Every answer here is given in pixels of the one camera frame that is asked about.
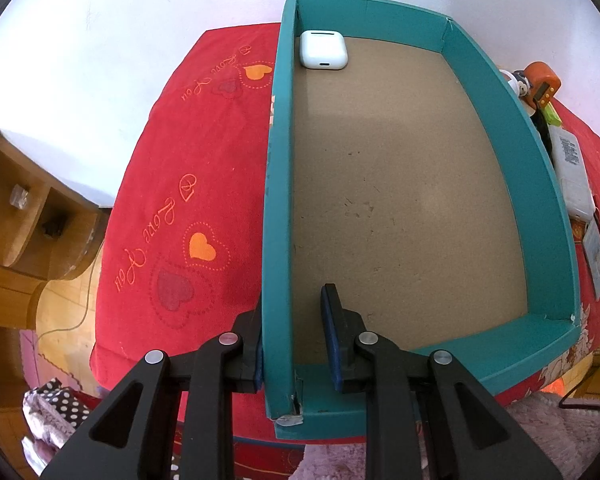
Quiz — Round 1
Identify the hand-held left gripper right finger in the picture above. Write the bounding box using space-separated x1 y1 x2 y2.
320 283 563 480

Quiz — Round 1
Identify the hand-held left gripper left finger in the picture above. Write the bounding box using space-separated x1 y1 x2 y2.
40 305 266 480

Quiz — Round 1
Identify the teal cardboard box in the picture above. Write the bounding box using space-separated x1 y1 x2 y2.
261 0 581 442

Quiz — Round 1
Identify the white power adapter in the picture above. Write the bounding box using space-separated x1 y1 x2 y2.
549 125 597 222

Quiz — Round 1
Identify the white bottle with orange label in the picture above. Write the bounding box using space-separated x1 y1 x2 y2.
498 68 540 117

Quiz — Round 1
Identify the orange digital timer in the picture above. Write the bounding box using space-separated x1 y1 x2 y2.
522 61 562 109

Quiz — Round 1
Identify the polka dot cloth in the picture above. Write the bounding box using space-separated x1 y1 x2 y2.
22 377 93 441

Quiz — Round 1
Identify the pink fluffy rug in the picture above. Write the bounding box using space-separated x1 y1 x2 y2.
300 390 600 480

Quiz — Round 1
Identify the red printed blanket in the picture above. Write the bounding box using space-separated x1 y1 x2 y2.
89 24 600 446

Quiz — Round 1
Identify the wooden shelf unit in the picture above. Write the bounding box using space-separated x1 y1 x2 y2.
0 127 107 331

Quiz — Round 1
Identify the small pale card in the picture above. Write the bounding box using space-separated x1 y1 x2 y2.
580 217 600 301

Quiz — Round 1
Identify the small white charger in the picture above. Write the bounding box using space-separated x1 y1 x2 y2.
300 30 349 70

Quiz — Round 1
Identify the thin pale floor cable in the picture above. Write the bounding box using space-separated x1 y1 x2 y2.
35 240 106 341

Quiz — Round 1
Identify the black cable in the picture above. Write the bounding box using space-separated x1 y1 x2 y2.
557 345 600 411

